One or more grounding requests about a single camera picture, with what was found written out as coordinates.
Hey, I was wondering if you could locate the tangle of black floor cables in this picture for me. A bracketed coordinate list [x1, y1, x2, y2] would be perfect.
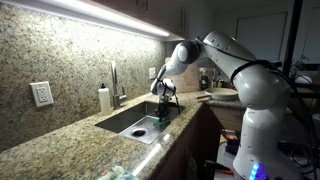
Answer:
[278, 141, 320, 175]

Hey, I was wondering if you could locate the red-handled tool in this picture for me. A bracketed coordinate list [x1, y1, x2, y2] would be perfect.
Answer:
[204, 159, 234, 176]

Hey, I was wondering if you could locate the black sink drain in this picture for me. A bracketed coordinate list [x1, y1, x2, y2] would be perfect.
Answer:
[131, 128, 148, 138]

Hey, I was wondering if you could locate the stack of dark boxes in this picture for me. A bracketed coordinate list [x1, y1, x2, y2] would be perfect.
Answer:
[221, 129, 241, 156]

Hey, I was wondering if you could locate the white soap dispenser bottle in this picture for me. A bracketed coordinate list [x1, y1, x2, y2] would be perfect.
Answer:
[98, 83, 113, 116]

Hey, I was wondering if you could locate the blue white cloth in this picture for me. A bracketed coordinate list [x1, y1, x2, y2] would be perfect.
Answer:
[98, 165, 139, 180]

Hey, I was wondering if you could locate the wooden cutting board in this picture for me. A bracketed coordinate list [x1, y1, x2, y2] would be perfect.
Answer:
[165, 56, 200, 94]

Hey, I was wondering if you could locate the dark wooden base cabinet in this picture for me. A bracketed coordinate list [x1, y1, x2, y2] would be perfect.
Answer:
[151, 103, 224, 180]

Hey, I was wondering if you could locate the dark wooden wall cabinet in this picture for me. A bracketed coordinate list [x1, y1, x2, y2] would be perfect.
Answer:
[93, 0, 214, 34]

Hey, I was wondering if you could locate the stainless steel sink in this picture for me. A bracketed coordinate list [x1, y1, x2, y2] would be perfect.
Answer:
[94, 100, 186, 145]

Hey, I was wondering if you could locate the white wall power outlet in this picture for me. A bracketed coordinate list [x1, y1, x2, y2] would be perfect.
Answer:
[29, 80, 55, 108]

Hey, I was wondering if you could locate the white frying pan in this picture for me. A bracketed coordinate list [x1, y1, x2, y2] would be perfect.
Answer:
[195, 87, 240, 102]

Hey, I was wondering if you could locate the dark glass jar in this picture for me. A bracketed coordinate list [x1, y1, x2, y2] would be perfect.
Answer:
[199, 68, 210, 91]

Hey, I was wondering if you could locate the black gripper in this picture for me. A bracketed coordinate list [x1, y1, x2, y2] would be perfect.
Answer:
[154, 94, 173, 124]

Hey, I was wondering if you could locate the under-cabinet light strip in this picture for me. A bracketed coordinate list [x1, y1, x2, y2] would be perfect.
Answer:
[0, 0, 171, 38]

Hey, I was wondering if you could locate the steel gooseneck faucet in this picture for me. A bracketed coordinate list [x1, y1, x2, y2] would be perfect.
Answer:
[110, 60, 128, 110]

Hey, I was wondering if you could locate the black strap around arm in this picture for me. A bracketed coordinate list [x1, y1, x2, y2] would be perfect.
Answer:
[230, 59, 283, 86]

